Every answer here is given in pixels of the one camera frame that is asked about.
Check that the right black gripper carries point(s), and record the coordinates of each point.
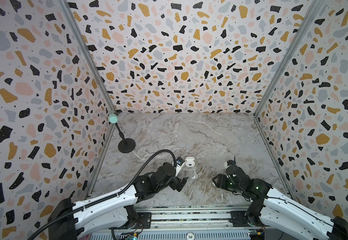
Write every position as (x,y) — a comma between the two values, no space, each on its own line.
(232,171)

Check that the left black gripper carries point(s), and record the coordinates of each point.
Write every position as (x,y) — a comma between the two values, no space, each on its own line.
(178,185)

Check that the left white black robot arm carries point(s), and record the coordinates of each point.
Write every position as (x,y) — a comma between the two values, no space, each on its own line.
(116,209)

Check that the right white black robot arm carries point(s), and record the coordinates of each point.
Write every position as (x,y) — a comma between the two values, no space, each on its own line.
(271,208)

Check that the mint green microphone on stand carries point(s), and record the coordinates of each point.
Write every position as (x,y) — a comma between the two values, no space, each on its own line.
(126,145)

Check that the poker chip 500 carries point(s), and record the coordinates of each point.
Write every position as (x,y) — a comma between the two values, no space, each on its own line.
(190,236)

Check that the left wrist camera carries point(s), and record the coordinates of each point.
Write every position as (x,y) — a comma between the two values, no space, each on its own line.
(180,162)

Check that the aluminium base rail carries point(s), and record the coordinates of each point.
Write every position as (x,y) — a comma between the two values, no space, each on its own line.
(207,224)

